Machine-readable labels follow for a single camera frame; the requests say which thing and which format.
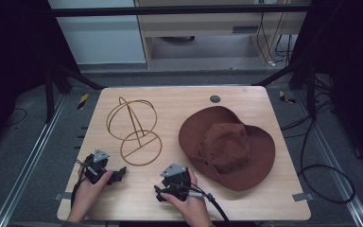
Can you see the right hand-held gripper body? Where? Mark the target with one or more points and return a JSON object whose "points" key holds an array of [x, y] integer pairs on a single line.
{"points": [[177, 182]]}

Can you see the black metal stand legs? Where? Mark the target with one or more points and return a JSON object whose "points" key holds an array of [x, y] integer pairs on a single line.
{"points": [[310, 91], [48, 94]]}

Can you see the yellow black striped tape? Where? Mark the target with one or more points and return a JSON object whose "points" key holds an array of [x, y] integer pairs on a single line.
{"points": [[285, 97], [82, 101]]}

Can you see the black horizontal metal bar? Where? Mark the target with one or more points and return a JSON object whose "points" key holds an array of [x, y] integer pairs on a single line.
{"points": [[170, 10]]}

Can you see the white cabinet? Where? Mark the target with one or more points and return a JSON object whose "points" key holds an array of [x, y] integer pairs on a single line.
{"points": [[100, 41]]}

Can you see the person's right hand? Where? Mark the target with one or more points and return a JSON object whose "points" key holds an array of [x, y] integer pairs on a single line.
{"points": [[191, 206]]}

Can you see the brown wide-brim hat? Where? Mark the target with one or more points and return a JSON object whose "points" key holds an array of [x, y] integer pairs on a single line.
{"points": [[228, 146]]}

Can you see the person's left hand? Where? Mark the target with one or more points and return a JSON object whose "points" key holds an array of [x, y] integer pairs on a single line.
{"points": [[89, 194]]}

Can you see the grey tape strip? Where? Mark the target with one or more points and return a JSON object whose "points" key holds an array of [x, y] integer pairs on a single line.
{"points": [[302, 197], [62, 196]]}

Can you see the light wooden desk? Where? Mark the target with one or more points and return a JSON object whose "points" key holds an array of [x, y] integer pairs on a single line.
{"points": [[201, 26]]}

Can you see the black curtain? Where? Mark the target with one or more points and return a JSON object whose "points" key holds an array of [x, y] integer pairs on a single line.
{"points": [[12, 63], [353, 78]]}

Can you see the aluminium floor rail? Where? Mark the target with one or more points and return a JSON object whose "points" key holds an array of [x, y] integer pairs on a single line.
{"points": [[28, 164], [337, 170]]}

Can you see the grey round table grommet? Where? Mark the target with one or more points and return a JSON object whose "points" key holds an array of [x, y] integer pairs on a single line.
{"points": [[215, 99]]}

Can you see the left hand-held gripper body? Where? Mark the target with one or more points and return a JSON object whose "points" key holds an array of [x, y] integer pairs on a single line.
{"points": [[95, 170]]}

